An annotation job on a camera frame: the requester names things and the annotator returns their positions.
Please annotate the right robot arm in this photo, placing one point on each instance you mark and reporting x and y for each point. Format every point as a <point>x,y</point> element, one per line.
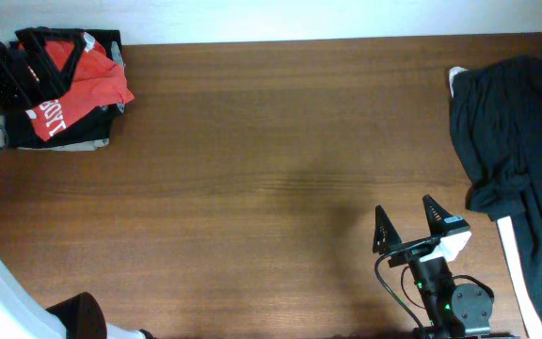
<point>454,310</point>

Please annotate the folded black garment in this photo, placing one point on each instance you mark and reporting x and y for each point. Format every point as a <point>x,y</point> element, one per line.
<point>87,134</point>

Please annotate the dark grey garment pile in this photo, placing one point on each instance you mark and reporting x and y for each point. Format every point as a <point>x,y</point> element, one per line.
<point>496,129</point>

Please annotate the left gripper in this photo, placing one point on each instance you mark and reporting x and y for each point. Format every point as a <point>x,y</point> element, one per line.
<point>6,66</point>

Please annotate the folded beige garment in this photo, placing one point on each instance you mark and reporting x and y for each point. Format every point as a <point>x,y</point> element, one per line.
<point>55,116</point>

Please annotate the red orange t-shirt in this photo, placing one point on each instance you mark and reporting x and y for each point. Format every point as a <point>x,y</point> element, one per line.
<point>104,61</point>

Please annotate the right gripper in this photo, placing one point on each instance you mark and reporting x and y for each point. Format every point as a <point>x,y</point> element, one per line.
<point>408,250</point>

